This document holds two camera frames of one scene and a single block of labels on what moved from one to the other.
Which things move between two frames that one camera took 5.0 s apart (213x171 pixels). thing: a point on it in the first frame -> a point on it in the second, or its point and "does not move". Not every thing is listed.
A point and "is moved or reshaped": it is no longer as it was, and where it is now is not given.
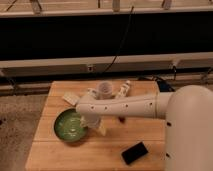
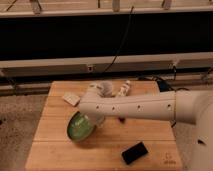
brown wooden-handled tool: [122, 119] does not move
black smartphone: [134, 153] does not move
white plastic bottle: [124, 89] does not move
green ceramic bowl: [68, 126] is moved or reshaped
